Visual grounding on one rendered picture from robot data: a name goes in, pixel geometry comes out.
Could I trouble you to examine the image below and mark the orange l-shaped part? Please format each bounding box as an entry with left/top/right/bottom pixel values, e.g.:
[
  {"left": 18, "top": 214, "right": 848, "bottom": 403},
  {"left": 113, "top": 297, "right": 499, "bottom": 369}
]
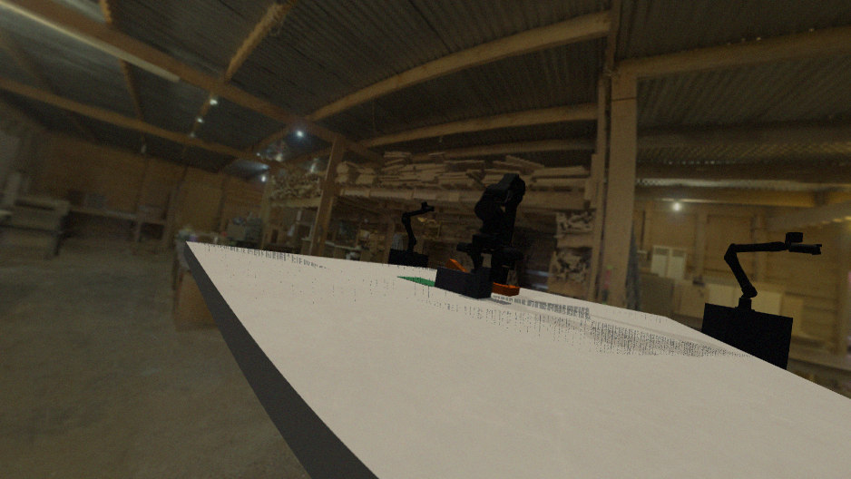
[{"left": 445, "top": 259, "right": 470, "bottom": 273}]

